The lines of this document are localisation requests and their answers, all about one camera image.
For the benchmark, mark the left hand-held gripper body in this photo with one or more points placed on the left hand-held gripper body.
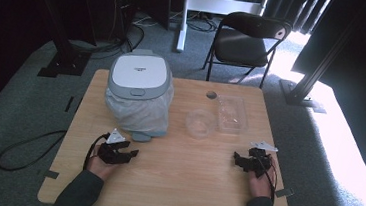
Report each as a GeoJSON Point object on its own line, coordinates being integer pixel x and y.
{"type": "Point", "coordinates": [110, 155]}

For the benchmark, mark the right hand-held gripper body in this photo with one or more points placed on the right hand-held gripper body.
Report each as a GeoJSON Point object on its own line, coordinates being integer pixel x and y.
{"type": "Point", "coordinates": [257, 163]}

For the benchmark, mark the clear plastic tray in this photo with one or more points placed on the clear plastic tray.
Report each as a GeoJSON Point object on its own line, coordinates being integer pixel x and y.
{"type": "Point", "coordinates": [232, 115]}

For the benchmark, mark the grey white lidded trash bin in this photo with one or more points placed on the grey white lidded trash bin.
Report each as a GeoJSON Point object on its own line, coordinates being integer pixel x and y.
{"type": "Point", "coordinates": [138, 75]}

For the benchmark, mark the person's left hand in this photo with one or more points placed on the person's left hand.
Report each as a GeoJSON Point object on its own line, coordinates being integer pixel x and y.
{"type": "Point", "coordinates": [98, 167]}

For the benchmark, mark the person's right hand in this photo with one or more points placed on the person's right hand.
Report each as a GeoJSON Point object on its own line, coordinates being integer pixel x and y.
{"type": "Point", "coordinates": [260, 185]}

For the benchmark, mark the white plastic bin liner bag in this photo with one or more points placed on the white plastic bin liner bag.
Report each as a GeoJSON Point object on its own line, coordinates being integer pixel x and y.
{"type": "Point", "coordinates": [140, 112]}

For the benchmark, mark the grey tape strip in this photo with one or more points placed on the grey tape strip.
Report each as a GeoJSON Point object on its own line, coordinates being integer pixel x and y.
{"type": "Point", "coordinates": [284, 192]}
{"type": "Point", "coordinates": [51, 174]}

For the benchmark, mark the clear plastic cup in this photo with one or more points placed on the clear plastic cup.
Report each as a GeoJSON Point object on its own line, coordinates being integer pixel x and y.
{"type": "Point", "coordinates": [200, 124]}

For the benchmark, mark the black tape strip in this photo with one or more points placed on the black tape strip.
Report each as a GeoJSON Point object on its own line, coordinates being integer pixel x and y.
{"type": "Point", "coordinates": [69, 103]}

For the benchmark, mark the grey round table grommet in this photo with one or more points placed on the grey round table grommet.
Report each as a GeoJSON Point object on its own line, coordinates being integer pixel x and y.
{"type": "Point", "coordinates": [211, 94]}

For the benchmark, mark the black metal stand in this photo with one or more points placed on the black metal stand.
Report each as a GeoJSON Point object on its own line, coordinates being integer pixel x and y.
{"type": "Point", "coordinates": [301, 90]}
{"type": "Point", "coordinates": [63, 49]}

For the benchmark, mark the black folding chair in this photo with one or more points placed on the black folding chair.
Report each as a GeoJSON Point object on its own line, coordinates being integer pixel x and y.
{"type": "Point", "coordinates": [239, 44]}

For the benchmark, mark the white metal desk frame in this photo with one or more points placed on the white metal desk frame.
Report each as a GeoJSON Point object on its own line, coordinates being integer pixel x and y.
{"type": "Point", "coordinates": [213, 4]}

